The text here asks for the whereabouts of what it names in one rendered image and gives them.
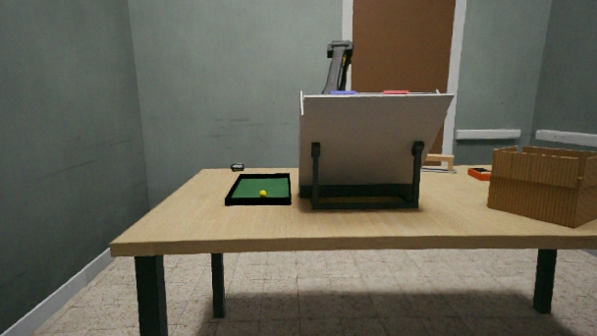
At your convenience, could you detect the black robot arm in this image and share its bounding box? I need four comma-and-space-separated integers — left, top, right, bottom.
322, 40, 353, 93

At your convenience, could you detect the green tray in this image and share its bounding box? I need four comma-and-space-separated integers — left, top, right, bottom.
225, 173, 292, 206

